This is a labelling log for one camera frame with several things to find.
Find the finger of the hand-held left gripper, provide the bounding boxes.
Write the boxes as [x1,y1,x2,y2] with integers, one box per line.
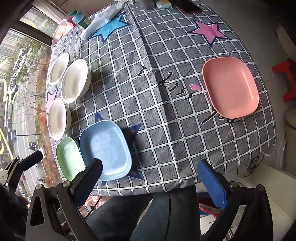
[20,151,44,171]

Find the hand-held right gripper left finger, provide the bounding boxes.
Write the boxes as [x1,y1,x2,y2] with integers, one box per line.
[25,158,103,241]

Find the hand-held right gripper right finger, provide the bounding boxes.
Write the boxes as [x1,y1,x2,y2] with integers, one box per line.
[198,159,278,241]

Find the green square plate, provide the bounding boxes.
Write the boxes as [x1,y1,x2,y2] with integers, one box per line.
[56,137,87,181]

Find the blue square plate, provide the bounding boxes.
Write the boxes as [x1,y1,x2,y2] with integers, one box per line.
[79,120,132,181]

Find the small white bowl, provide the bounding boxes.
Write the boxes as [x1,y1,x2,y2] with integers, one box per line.
[48,53,70,86]
[47,98,72,141]

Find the large white bowl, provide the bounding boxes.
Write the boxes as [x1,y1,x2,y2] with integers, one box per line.
[61,59,92,104]

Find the pink square plate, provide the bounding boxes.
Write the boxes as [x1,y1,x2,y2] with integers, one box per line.
[202,57,259,117]

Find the person's dark jeans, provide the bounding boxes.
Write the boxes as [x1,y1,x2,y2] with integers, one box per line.
[85,185,200,241]

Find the grey checkered star tablecloth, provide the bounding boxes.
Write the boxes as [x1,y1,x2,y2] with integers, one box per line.
[45,0,278,202]

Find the red plastic stool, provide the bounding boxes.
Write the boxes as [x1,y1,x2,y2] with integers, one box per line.
[272,60,296,102]

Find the translucent pink basin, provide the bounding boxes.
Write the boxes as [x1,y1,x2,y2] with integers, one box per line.
[51,19,74,48]

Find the green capped drink bottle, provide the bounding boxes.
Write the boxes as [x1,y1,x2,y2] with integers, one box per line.
[69,10,89,29]

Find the black smartphone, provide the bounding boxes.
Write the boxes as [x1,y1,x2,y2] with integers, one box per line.
[172,0,208,14]

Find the small tissue packet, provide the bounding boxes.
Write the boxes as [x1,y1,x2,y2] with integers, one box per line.
[156,0,173,9]

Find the black cable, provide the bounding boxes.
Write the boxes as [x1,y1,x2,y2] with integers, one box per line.
[236,156,260,178]

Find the dark window frame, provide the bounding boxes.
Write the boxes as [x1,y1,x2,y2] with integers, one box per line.
[0,0,60,47]

